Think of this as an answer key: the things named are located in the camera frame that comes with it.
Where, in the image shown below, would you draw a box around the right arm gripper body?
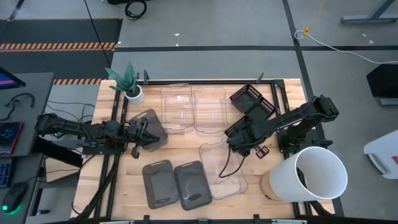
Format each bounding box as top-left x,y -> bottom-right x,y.
228,124 -> 261,156

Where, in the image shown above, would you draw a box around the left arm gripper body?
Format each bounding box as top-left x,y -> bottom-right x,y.
126,117 -> 149,159

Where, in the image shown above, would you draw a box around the smoky grey plastic bin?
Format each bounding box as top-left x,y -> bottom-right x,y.
173,160 -> 213,212
129,108 -> 169,152
142,159 -> 180,210

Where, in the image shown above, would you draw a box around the clear plastic bin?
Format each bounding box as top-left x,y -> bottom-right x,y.
193,86 -> 228,135
160,83 -> 195,134
198,139 -> 249,200

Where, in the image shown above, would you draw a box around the round cork base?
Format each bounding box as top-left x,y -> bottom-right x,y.
259,170 -> 282,201

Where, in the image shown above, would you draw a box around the white plant pot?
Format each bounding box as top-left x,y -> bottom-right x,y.
124,84 -> 146,106

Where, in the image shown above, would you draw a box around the large white cylinder bucket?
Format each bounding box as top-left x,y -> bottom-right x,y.
269,146 -> 348,202

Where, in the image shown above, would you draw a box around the green artificial plant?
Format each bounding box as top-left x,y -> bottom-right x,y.
104,60 -> 140,94

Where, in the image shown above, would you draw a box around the black flat panel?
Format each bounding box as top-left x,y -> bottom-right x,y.
32,136 -> 85,169

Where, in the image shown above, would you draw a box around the grey desk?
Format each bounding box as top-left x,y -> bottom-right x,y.
0,72 -> 55,158

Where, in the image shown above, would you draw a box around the black hazard-striped floor mat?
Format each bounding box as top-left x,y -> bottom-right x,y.
0,17 -> 124,85

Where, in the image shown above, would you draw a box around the red-edged tablet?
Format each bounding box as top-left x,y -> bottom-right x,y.
0,121 -> 25,156

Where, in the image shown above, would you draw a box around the black box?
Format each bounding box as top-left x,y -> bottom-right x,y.
366,63 -> 398,99

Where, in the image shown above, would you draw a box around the black computer mouse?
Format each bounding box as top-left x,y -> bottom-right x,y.
1,182 -> 29,215

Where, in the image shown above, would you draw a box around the black keyboard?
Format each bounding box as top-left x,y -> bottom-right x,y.
0,158 -> 15,189

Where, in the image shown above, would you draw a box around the computer monitor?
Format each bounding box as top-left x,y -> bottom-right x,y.
0,66 -> 27,91

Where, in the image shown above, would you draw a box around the grey metal table leg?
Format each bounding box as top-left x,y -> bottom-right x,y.
340,0 -> 398,25

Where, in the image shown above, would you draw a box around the loose black cables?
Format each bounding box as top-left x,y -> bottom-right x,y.
43,99 -> 96,124

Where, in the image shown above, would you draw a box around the black aluminium table frame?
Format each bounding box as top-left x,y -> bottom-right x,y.
74,78 -> 336,220

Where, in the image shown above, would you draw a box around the thin black floor cable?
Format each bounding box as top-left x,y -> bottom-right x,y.
83,0 -> 112,68

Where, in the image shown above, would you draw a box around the black cable on desk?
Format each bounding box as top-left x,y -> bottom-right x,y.
0,92 -> 35,121

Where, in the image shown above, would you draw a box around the coiled black cable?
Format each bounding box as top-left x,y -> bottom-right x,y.
124,0 -> 147,21

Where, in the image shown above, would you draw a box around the yellow cord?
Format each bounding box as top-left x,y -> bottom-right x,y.
303,0 -> 327,37

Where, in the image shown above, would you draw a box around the white floor cable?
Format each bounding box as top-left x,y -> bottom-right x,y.
294,30 -> 398,65

